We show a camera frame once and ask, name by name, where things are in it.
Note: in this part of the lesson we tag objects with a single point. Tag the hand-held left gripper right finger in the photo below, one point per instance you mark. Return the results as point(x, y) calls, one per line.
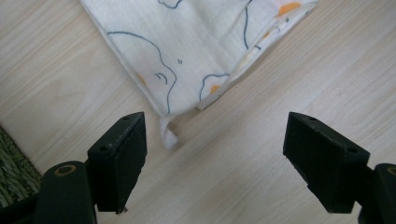
point(323, 165)

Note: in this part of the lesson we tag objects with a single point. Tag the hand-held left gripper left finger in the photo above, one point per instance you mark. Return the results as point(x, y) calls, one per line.
point(120, 165)

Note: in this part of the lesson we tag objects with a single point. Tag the white printed cloth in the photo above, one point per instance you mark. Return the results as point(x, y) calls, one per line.
point(193, 53)

